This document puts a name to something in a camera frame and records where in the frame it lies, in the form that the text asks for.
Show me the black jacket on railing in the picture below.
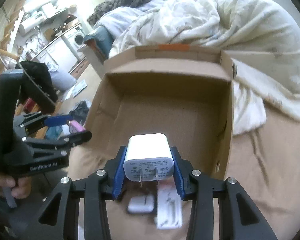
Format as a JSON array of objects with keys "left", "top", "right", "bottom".
[{"left": 15, "top": 61, "right": 58, "bottom": 113}]

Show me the teal blue pillow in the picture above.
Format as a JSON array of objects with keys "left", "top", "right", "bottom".
[{"left": 83, "top": 25, "right": 114, "bottom": 62}]

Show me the brown cardboard box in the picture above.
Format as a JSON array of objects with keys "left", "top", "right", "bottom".
[{"left": 84, "top": 44, "right": 235, "bottom": 179}]

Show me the white paper packet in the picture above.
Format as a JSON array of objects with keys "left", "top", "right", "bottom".
[{"left": 155, "top": 184, "right": 183, "bottom": 230}]

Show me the white earbuds case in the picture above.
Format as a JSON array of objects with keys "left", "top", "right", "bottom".
[{"left": 127, "top": 194, "right": 155, "bottom": 214}]

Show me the white USB wall charger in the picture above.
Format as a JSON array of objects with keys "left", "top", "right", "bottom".
[{"left": 123, "top": 133, "right": 174, "bottom": 183}]

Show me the cream white duvet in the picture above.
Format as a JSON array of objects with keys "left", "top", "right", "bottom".
[{"left": 96, "top": 0, "right": 300, "bottom": 135}]

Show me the dark patterned blanket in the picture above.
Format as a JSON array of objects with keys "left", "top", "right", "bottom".
[{"left": 87, "top": 0, "right": 151, "bottom": 27}]

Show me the white washing machine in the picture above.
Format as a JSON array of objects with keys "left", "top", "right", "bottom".
[{"left": 62, "top": 25, "right": 84, "bottom": 61}]

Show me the white water heater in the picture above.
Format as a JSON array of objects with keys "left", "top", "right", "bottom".
[{"left": 18, "top": 11, "right": 46, "bottom": 36}]

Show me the person's left hand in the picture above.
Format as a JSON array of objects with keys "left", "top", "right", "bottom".
[{"left": 0, "top": 173, "right": 32, "bottom": 199}]

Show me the light blue stuffed bag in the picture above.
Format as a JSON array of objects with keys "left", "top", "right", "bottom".
[{"left": 49, "top": 66, "right": 76, "bottom": 92}]

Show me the pink small adapter plug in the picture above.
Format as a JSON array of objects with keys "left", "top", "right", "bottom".
[{"left": 68, "top": 120, "right": 85, "bottom": 133}]

